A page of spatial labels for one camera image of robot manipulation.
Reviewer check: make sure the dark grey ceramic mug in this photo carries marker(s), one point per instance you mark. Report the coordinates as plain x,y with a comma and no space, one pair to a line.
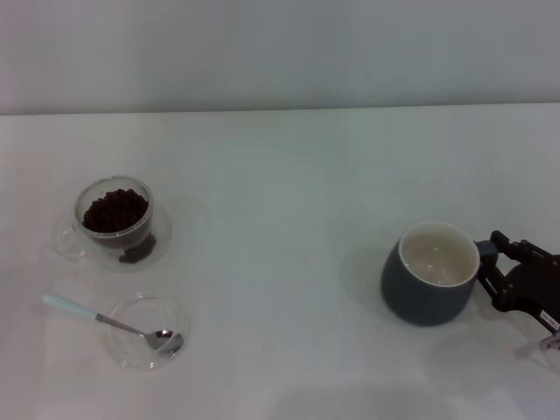
415,299

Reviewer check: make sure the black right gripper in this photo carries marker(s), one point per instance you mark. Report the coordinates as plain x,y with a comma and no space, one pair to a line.
536,289

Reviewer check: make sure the dark coffee beans pile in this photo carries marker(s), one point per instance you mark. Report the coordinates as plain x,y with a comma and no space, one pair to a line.
114,210

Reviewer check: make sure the clear round glass dish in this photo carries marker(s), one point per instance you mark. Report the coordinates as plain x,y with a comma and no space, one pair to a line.
131,352

